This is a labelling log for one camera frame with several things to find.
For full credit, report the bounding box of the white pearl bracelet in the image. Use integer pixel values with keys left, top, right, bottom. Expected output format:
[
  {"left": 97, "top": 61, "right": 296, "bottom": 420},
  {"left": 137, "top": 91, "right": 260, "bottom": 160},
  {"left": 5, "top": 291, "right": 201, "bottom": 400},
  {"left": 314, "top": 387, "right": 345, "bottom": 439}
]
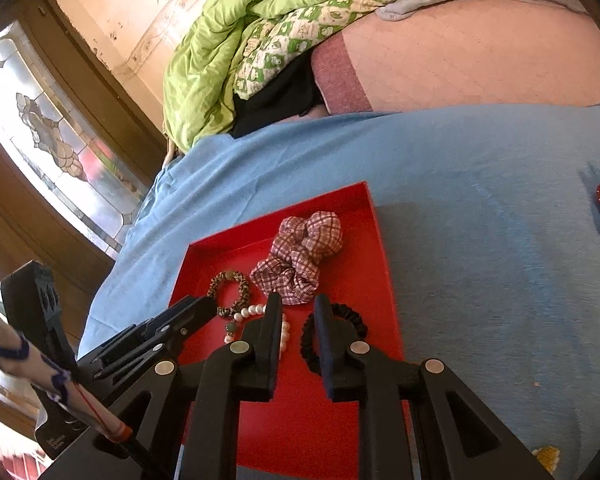
[{"left": 223, "top": 302, "right": 292, "bottom": 361}]

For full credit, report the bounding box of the wooden door stained glass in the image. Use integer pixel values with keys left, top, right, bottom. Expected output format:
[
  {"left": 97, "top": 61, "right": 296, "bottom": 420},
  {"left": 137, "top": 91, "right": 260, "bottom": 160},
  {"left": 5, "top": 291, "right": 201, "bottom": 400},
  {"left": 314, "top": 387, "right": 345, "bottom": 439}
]
[{"left": 0, "top": 0, "right": 171, "bottom": 480}]

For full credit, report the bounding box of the blue tablecloth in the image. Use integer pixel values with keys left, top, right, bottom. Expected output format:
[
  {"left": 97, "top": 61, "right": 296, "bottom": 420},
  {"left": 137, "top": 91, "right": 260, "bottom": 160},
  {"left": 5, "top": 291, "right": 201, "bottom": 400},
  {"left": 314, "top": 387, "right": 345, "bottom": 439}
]
[{"left": 77, "top": 101, "right": 600, "bottom": 480}]

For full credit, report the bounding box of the black cloth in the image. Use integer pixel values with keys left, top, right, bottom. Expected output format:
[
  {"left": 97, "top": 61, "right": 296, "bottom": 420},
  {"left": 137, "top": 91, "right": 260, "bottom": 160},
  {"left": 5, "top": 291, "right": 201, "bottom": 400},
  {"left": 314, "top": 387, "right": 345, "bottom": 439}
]
[{"left": 228, "top": 52, "right": 326, "bottom": 138}]

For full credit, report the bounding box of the green quilt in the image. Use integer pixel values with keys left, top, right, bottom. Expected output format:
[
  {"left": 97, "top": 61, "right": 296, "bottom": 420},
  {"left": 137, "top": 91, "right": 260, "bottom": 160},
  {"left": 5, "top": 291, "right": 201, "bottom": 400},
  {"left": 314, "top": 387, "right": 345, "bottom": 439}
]
[{"left": 162, "top": 0, "right": 421, "bottom": 153}]

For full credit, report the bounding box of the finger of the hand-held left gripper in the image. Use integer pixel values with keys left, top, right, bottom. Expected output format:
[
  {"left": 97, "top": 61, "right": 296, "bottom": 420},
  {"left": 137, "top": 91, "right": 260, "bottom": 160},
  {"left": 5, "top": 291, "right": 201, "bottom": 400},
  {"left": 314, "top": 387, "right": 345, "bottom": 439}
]
[
  {"left": 80, "top": 302, "right": 217, "bottom": 401},
  {"left": 77, "top": 296, "right": 207, "bottom": 377}
]

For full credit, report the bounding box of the pink sofa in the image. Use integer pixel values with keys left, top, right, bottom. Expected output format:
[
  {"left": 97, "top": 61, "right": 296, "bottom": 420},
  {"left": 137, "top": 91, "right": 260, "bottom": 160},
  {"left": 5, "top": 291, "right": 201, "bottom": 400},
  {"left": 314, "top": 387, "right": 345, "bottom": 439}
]
[{"left": 300, "top": 0, "right": 600, "bottom": 116}]

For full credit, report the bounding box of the cloth wrapped cable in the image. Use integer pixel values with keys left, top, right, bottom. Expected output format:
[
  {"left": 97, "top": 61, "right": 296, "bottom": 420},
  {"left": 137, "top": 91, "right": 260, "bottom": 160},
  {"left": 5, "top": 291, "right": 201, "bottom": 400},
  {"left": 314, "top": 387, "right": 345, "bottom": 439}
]
[{"left": 0, "top": 332, "right": 173, "bottom": 480}]

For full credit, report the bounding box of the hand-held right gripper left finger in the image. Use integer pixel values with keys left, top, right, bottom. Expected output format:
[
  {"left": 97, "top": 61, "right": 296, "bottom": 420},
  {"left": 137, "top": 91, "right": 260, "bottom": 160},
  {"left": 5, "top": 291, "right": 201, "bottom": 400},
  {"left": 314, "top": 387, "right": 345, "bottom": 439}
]
[{"left": 40, "top": 291, "right": 284, "bottom": 480}]

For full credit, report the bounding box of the leopard bead bracelet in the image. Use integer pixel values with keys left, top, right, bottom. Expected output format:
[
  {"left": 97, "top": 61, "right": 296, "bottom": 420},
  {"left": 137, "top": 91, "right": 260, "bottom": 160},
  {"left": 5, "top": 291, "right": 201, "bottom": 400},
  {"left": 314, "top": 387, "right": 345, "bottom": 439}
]
[{"left": 207, "top": 270, "right": 252, "bottom": 320}]

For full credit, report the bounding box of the plaid fabric scrunchie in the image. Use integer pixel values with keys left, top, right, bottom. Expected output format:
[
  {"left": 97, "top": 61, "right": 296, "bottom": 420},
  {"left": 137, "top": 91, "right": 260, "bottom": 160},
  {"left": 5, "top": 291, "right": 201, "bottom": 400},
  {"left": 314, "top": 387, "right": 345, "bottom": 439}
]
[{"left": 250, "top": 211, "right": 344, "bottom": 306}]

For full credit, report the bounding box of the red tray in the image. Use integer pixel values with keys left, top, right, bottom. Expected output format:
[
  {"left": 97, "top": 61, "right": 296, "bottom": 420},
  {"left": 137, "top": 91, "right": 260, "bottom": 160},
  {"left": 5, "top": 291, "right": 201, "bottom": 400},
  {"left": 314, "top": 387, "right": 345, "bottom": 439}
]
[{"left": 167, "top": 181, "right": 411, "bottom": 471}]

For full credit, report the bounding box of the small yellow ornament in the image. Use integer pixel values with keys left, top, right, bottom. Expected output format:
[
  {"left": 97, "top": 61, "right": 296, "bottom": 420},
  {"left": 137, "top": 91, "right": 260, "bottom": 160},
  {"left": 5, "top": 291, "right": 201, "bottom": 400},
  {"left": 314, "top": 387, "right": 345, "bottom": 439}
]
[{"left": 532, "top": 445, "right": 561, "bottom": 473}]

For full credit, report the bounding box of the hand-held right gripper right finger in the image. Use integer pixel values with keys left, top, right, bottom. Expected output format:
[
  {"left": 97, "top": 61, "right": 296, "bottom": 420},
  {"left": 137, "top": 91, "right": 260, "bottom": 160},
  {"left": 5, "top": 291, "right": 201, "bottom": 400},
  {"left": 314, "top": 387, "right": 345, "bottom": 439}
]
[{"left": 313, "top": 294, "right": 556, "bottom": 480}]

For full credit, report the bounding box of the black hair tie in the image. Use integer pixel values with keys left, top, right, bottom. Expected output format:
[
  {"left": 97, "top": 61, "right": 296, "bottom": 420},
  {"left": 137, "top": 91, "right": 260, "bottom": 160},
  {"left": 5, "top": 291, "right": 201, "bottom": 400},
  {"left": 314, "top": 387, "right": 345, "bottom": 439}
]
[{"left": 300, "top": 302, "right": 368, "bottom": 376}]

